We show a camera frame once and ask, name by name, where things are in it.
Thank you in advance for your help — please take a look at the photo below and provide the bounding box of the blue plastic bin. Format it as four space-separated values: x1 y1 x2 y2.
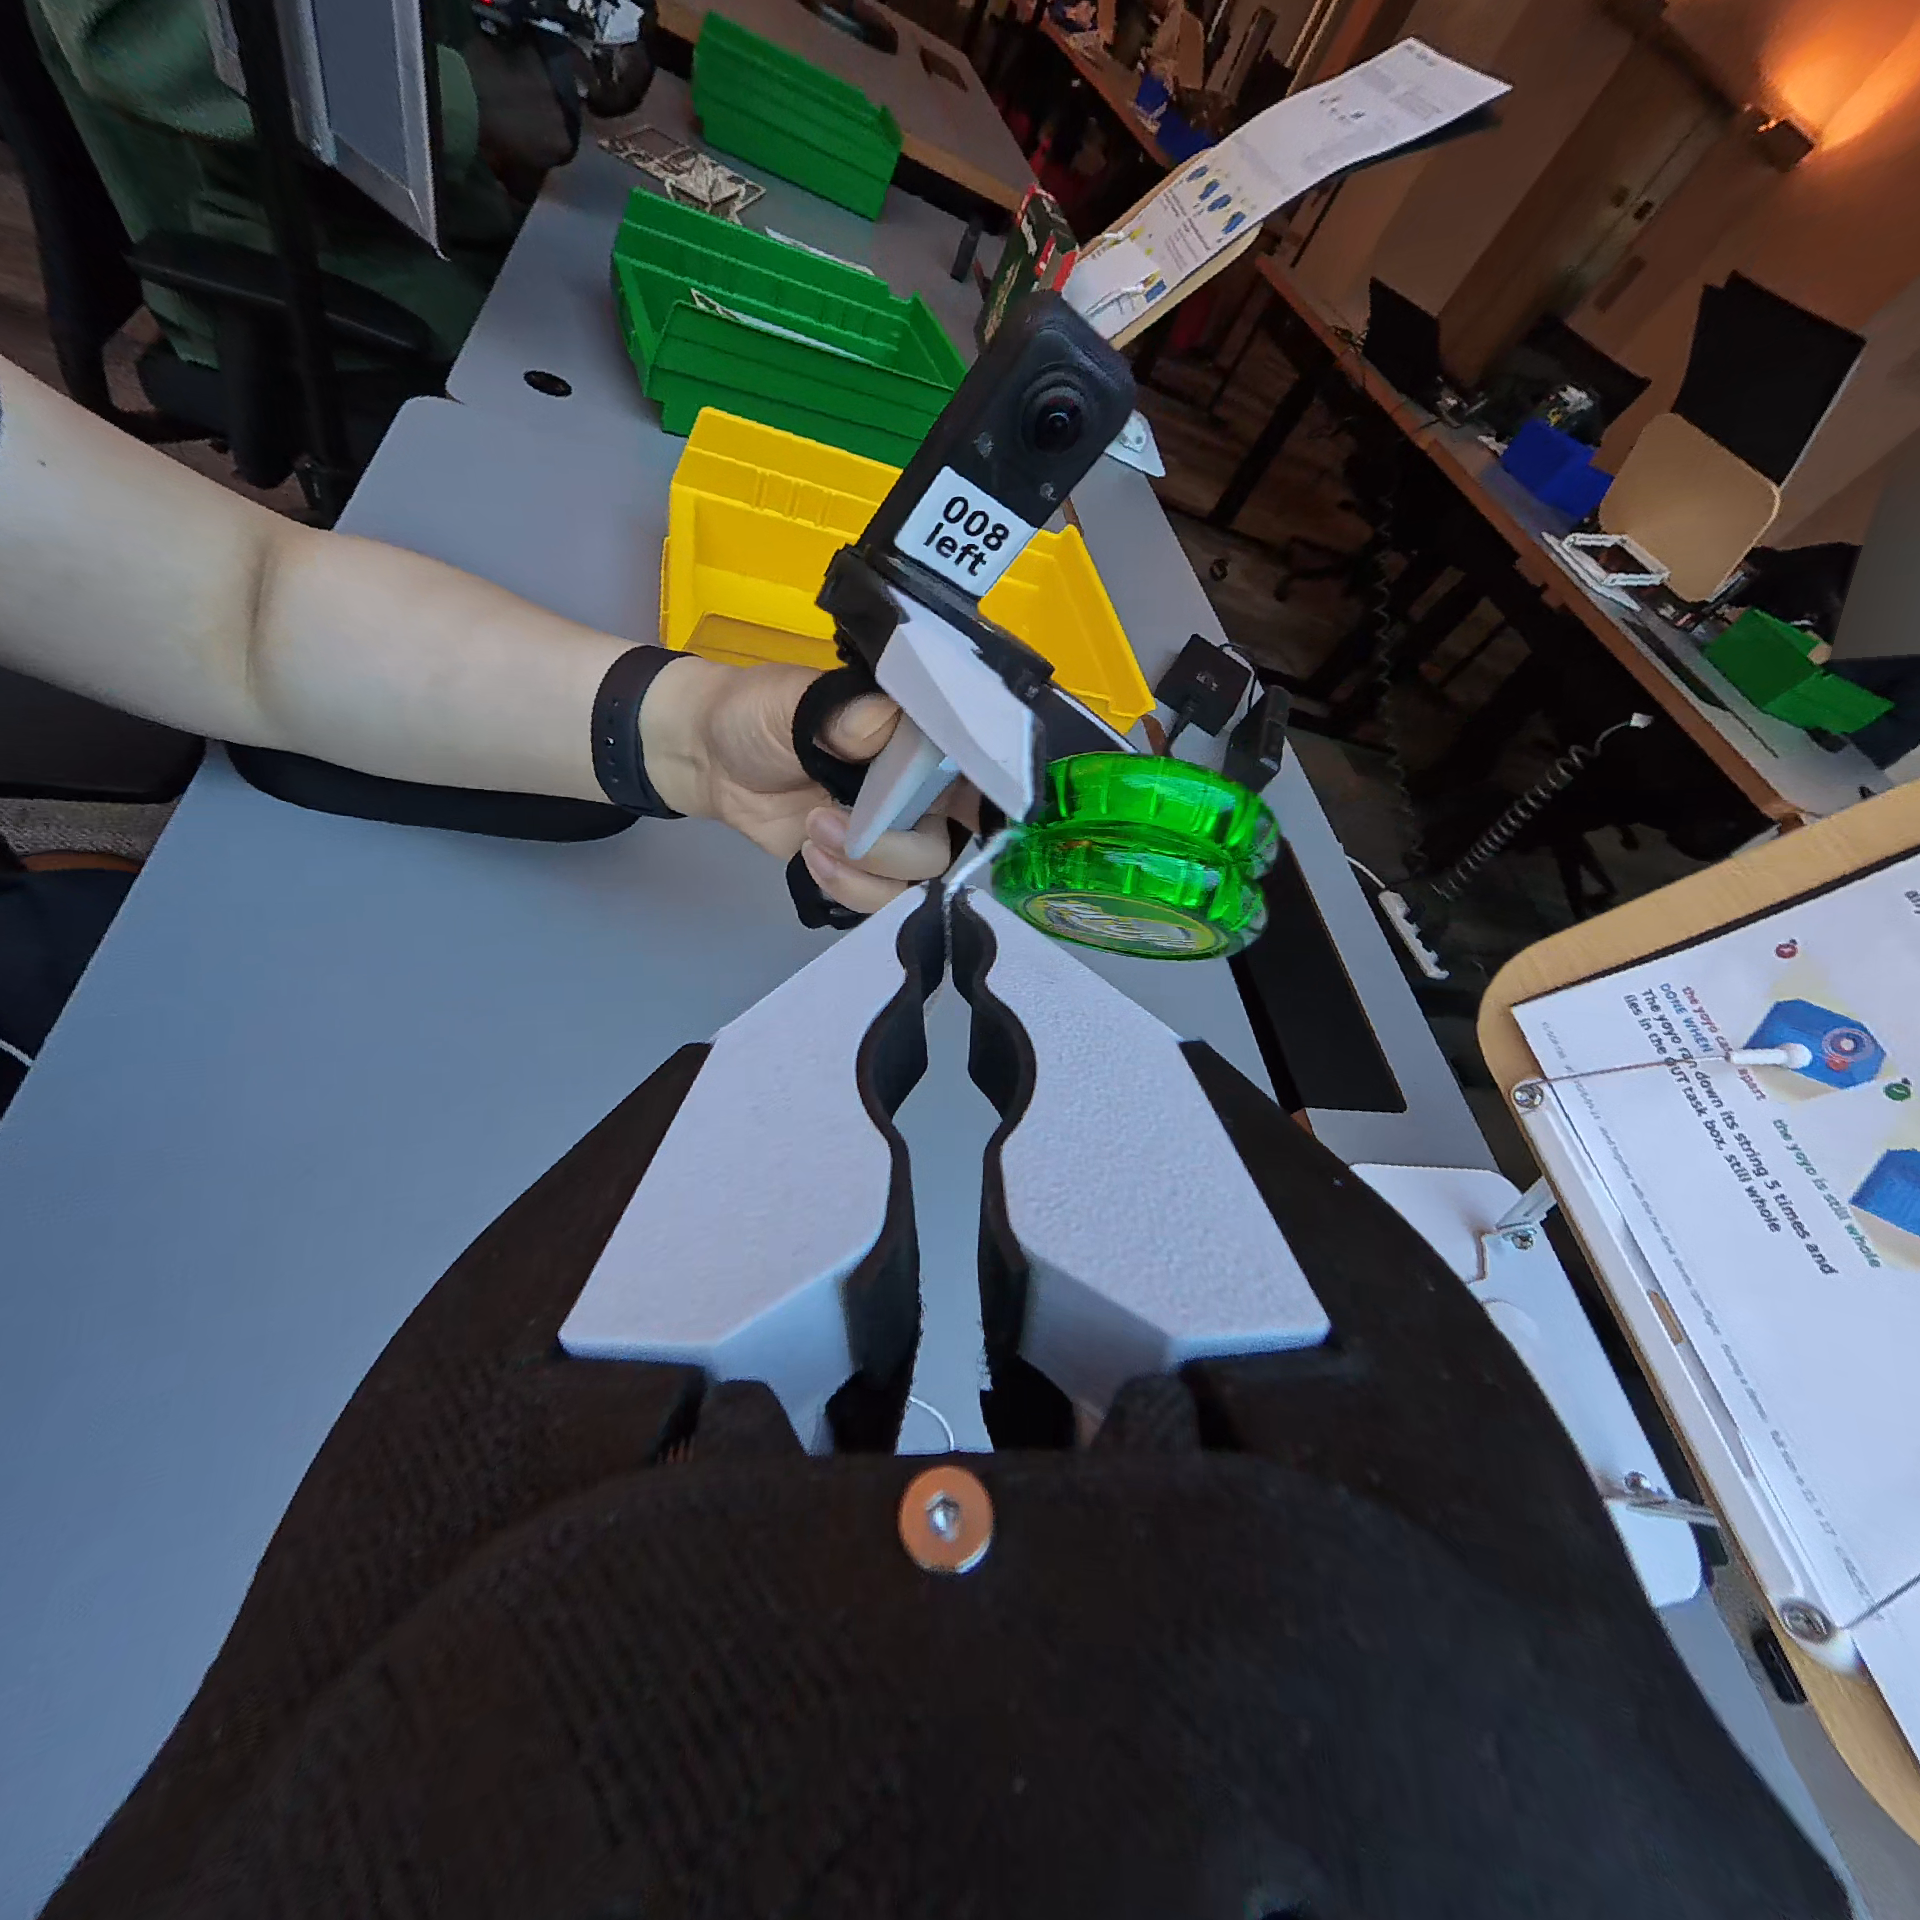
1499 415 1617 518

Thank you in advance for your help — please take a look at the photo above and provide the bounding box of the yellow plastic bin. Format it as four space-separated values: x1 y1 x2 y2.
655 407 1158 739

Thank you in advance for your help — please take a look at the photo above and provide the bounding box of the person's left forearm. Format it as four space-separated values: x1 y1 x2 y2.
0 357 706 817

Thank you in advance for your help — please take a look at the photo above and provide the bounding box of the green card box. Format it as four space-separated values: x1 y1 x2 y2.
976 187 1086 350

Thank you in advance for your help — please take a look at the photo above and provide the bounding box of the green transparent yoyo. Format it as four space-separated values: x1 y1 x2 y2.
987 751 1282 961

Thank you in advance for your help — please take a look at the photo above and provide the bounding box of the wire page holder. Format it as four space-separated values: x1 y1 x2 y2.
1783 1566 1920 1643
1515 1048 1820 1108

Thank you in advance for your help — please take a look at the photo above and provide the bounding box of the small green plastic bin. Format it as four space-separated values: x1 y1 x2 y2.
1702 607 1895 737

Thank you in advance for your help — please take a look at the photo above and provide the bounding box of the wooden model parts sheet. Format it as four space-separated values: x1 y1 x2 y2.
597 126 769 223

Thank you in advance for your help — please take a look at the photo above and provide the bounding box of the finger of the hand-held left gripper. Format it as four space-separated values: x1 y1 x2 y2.
1039 680 1158 759
876 615 1047 825

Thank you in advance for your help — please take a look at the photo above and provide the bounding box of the black power adapter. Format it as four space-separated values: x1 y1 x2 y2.
1155 634 1259 739

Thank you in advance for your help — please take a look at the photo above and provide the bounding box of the person's left hand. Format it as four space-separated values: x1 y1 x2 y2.
681 661 996 917

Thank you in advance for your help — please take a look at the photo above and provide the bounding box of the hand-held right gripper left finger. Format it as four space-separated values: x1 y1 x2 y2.
557 885 962 1455

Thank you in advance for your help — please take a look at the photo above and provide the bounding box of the printed instruction sheet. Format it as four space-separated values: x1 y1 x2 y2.
1102 35 1512 269
1512 851 1920 1726

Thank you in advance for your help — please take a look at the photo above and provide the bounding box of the long wooden table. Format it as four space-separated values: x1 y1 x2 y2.
1259 253 1850 826

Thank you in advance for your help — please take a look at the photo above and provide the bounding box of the black wristband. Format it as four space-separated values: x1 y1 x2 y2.
589 644 696 821

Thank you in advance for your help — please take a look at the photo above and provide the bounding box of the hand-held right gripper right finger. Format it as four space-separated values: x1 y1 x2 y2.
943 888 1334 1449

